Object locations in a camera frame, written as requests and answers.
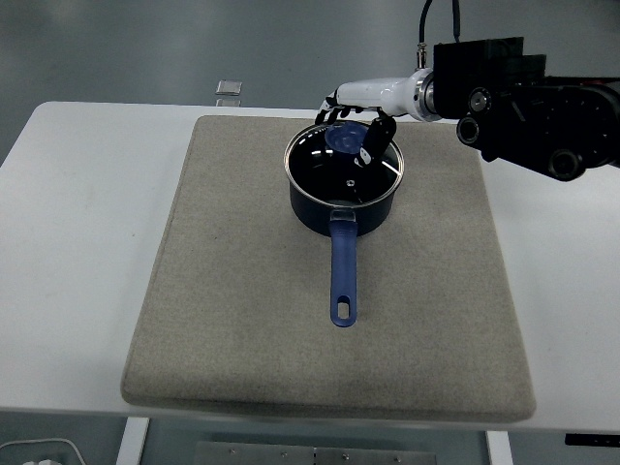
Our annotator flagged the dark blue saucepan blue handle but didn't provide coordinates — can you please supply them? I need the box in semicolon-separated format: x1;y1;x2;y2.
287;169;398;329

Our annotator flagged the grey metal plate with screws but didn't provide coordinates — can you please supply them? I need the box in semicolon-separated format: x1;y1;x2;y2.
193;441;439;465

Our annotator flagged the beige fabric mat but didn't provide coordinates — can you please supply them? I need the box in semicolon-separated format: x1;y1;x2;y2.
119;114;537;421

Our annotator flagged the glass pot lid blue knob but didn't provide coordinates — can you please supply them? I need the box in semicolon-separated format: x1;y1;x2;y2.
283;121;406;209

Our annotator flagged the white rimmed bin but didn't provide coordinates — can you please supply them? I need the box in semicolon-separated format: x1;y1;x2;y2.
0;437;83;465

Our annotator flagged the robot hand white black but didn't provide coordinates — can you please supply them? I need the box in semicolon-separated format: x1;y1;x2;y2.
314;70;427;169

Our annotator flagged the white table leg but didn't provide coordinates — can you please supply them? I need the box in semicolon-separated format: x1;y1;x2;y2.
485;429;513;465
115;417;152;465

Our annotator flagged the black panel under table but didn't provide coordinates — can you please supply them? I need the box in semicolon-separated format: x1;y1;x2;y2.
563;431;620;448

